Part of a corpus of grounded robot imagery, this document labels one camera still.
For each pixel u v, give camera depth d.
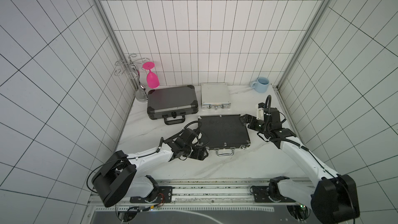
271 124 0.63
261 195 0.72
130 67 0.93
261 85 1.14
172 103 1.00
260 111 0.74
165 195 0.72
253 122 0.73
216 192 0.74
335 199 0.39
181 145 0.67
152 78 1.00
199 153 0.73
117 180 0.41
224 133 0.88
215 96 1.06
